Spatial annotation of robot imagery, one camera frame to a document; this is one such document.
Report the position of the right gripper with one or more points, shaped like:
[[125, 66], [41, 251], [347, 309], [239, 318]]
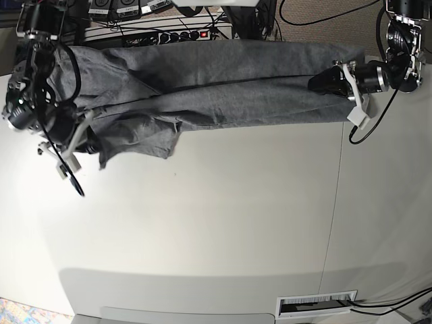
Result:
[[61, 123]]

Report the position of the white table cable grommet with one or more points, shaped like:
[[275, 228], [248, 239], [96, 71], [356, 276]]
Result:
[[319, 305]]

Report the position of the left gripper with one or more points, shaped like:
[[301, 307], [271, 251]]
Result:
[[332, 81]]

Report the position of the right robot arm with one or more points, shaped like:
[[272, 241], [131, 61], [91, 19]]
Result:
[[30, 77]]

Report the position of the grey T-shirt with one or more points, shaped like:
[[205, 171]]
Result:
[[145, 97]]

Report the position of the black power strip red switch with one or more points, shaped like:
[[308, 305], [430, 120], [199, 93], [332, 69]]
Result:
[[162, 38]]

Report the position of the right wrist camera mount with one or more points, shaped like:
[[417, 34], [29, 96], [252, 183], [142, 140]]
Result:
[[67, 164]]

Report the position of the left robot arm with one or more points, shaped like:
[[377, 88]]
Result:
[[399, 36]]

